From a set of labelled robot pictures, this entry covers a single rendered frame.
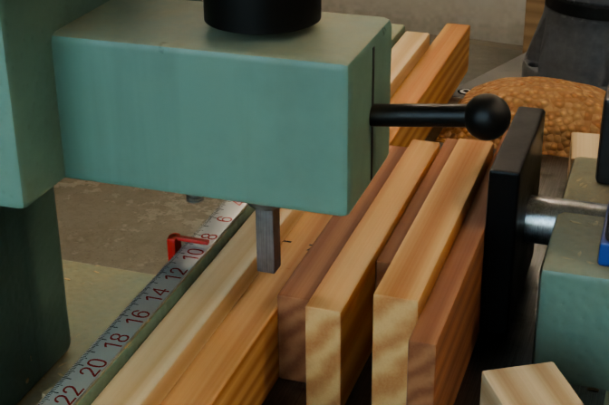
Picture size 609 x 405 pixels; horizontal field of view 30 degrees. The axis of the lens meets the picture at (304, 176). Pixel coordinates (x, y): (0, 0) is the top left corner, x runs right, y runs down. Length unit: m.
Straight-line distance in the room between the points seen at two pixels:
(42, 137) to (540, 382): 0.24
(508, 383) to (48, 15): 0.25
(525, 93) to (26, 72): 0.43
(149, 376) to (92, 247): 2.16
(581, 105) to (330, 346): 0.36
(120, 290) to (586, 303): 0.40
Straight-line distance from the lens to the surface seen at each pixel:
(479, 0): 3.95
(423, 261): 0.51
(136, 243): 2.63
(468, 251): 0.54
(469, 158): 0.62
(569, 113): 0.81
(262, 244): 0.54
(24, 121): 0.50
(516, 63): 1.24
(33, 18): 0.49
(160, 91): 0.49
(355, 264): 0.54
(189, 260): 0.55
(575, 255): 0.55
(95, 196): 2.88
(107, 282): 0.85
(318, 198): 0.48
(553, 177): 0.77
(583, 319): 0.55
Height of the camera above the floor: 1.22
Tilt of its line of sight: 25 degrees down
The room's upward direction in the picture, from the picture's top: 1 degrees counter-clockwise
